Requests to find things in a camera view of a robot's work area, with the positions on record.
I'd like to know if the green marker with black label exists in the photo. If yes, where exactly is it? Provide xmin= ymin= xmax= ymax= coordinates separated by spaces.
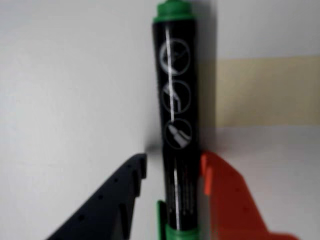
xmin=151 ymin=0 xmax=201 ymax=240

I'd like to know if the beige masking tape strip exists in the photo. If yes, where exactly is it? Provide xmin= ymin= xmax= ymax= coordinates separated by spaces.
xmin=215 ymin=56 xmax=320 ymax=130

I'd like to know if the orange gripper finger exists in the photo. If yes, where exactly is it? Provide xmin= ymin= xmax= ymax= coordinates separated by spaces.
xmin=199 ymin=151 xmax=301 ymax=240

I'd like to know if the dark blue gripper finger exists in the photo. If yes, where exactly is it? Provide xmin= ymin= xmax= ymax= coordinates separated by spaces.
xmin=45 ymin=152 xmax=148 ymax=240

